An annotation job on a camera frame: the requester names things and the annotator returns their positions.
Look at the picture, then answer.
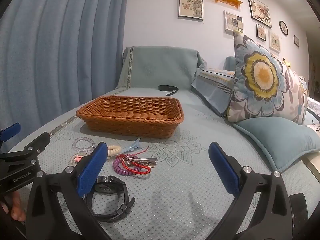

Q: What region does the blue curtain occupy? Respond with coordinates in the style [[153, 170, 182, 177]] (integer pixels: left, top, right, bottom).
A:
[[0, 0, 130, 153]]

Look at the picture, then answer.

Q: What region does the light blue hair clip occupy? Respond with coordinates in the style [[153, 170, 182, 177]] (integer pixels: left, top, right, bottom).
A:
[[119, 138, 141, 154]]

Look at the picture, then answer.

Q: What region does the black wrist watch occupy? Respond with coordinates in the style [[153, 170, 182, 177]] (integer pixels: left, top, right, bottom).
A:
[[84, 175, 136, 222]]

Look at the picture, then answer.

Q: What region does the red spiral hair tie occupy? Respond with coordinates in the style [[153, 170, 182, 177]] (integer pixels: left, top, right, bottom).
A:
[[112, 149, 157, 180]]

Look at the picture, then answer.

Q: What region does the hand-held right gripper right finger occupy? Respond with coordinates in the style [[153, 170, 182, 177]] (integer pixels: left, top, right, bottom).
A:
[[208, 142, 293, 240]]

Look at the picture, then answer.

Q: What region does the small butterfly picture frame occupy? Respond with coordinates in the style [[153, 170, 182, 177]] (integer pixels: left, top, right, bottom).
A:
[[255, 23, 266, 41]]

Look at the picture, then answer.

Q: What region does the clear bead bracelet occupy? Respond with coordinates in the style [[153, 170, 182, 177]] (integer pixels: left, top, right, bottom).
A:
[[72, 136, 95, 152]]

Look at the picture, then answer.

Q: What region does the floral print pillow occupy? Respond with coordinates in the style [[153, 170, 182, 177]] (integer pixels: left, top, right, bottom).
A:
[[226, 29, 309, 125]]

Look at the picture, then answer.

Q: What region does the cream coil hair tie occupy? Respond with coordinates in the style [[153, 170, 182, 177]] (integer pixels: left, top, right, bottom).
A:
[[106, 144, 122, 157]]

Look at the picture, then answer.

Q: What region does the striped grey cushion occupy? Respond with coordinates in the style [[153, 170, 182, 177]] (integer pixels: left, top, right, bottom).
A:
[[191, 68, 237, 117]]

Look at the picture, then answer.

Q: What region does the black strap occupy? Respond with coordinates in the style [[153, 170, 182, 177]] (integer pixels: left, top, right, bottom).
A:
[[158, 85, 179, 96]]

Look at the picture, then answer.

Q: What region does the white picture frame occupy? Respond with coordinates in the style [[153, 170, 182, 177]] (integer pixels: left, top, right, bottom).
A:
[[223, 11, 244, 34]]

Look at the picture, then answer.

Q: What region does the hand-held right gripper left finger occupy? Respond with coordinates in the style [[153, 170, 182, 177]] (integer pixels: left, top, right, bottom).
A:
[[25, 142, 113, 240]]

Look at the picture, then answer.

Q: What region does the pale butterfly picture frame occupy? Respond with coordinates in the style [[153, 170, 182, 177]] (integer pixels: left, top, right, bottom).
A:
[[269, 29, 281, 53]]

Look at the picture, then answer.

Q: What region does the marbled side table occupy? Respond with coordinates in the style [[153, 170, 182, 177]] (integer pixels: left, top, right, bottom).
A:
[[306, 96, 320, 120]]

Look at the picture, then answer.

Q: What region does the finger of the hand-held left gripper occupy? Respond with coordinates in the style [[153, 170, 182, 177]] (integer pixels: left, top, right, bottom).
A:
[[0, 122, 21, 143], [0, 131, 51, 165]]

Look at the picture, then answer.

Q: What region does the large butterfly picture frame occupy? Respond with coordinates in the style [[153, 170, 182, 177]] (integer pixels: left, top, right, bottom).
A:
[[178, 0, 203, 20]]

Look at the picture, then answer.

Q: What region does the person's left hand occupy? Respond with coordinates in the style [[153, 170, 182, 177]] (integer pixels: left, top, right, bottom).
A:
[[0, 191, 27, 222]]

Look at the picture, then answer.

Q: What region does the floral picture frame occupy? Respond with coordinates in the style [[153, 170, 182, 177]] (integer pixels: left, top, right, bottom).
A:
[[247, 0, 272, 28]]

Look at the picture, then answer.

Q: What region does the plain teal pillow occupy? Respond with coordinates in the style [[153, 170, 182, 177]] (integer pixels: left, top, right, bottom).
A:
[[231, 116, 320, 173]]

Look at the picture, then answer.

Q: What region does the brown wicker basket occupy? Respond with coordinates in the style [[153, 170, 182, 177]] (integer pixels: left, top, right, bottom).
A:
[[76, 95, 185, 139]]

